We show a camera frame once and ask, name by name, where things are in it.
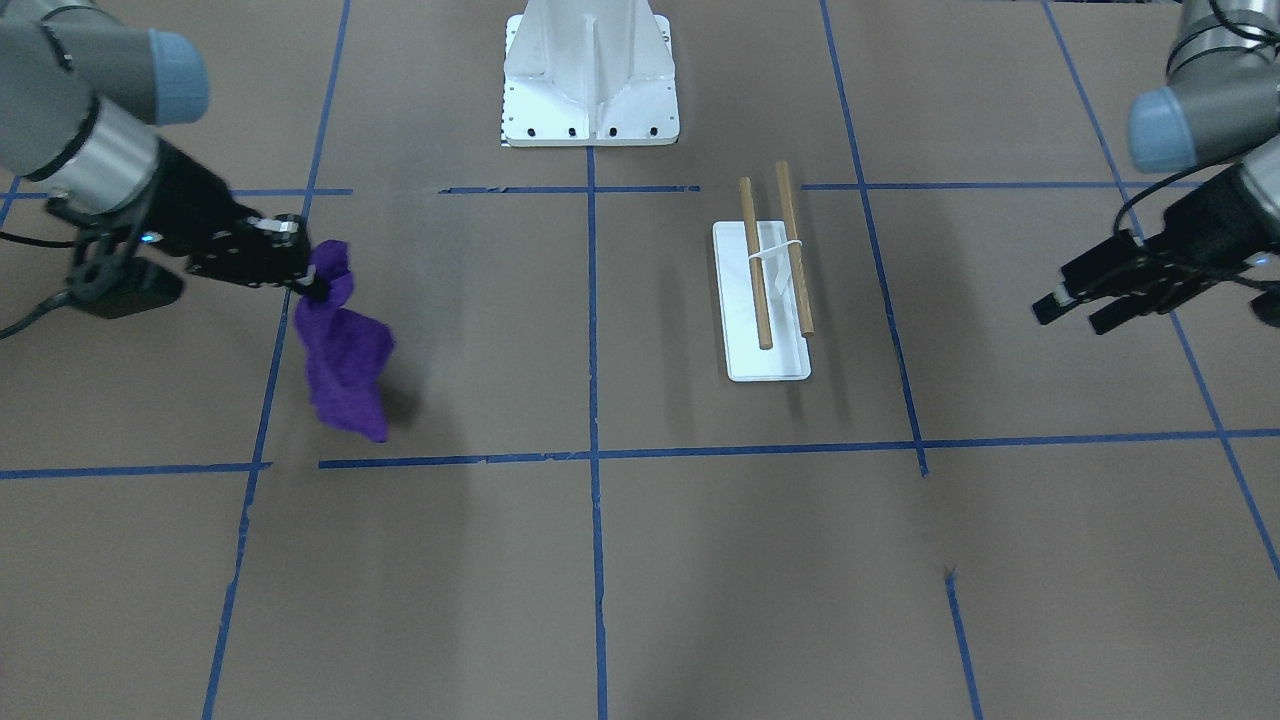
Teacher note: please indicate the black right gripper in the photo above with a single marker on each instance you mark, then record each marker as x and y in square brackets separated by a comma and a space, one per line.
[190, 205]

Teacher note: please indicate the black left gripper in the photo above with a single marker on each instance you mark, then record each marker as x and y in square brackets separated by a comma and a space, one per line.
[1215, 215]

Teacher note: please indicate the purple towel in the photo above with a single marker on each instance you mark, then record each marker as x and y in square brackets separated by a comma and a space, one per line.
[345, 351]

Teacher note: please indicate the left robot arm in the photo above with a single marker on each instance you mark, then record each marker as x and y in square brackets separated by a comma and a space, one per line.
[1218, 109]

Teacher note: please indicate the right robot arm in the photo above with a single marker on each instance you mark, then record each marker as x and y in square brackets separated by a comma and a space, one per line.
[84, 99]

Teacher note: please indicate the white towel rack base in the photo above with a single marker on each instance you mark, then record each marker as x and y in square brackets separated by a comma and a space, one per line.
[789, 360]

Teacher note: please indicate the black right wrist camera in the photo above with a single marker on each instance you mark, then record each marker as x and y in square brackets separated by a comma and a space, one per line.
[106, 276]

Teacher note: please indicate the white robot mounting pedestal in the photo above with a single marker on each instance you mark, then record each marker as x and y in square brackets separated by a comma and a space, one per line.
[589, 74]

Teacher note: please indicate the white rack bracket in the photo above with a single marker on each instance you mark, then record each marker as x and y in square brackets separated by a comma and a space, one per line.
[777, 268]

